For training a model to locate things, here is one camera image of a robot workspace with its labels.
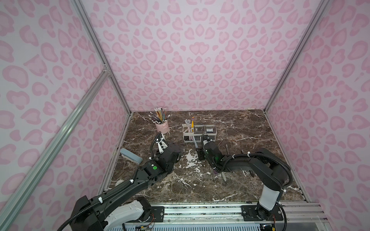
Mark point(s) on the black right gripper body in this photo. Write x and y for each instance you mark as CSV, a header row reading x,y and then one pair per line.
x,y
206,150

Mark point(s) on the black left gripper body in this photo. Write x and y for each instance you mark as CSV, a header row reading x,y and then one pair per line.
x,y
166,149

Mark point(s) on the grey blue toothbrush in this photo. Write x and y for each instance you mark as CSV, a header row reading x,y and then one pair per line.
x,y
195,142

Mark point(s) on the pink toothbrush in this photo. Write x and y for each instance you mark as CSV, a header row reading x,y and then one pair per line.
x,y
190,127

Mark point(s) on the light blue toothbrush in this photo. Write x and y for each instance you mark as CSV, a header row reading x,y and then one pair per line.
x,y
187,127

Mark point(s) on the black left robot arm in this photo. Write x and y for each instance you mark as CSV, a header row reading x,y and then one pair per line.
x,y
92,214

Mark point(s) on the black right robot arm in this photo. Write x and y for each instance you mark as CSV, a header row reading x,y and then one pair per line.
x,y
274,173

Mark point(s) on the cream toothbrush holder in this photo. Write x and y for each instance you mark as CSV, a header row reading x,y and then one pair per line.
x,y
199,130

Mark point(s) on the pink pencil cup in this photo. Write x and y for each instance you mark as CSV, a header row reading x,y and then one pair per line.
x,y
163,127

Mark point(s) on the coloured pencils bunch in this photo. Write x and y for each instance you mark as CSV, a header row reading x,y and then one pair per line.
x,y
159,116

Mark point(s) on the grey blue box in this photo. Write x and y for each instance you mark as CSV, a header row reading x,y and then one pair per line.
x,y
130,156

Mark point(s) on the white tape roll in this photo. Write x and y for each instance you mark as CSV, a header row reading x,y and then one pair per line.
x,y
119,182

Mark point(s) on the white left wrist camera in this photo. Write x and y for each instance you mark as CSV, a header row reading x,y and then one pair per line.
x,y
162,145

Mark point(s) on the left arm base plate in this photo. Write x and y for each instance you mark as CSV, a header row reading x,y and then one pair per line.
x,y
154,213

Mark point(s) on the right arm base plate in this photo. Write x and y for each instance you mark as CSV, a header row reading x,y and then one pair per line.
x,y
259,214

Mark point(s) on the aluminium frame rail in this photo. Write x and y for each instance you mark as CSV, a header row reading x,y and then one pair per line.
x,y
217,216

